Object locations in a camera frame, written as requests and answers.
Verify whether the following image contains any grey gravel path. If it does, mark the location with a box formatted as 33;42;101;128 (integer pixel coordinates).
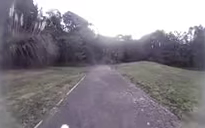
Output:
36;64;183;128

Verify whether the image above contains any pale path edging strip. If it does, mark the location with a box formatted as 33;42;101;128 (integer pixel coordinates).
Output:
33;73;88;128

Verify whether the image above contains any wood of dark trees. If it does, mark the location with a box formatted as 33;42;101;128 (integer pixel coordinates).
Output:
0;0;205;72

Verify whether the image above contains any grass field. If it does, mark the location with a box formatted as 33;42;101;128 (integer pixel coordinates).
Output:
0;65;91;128
114;60;205;128

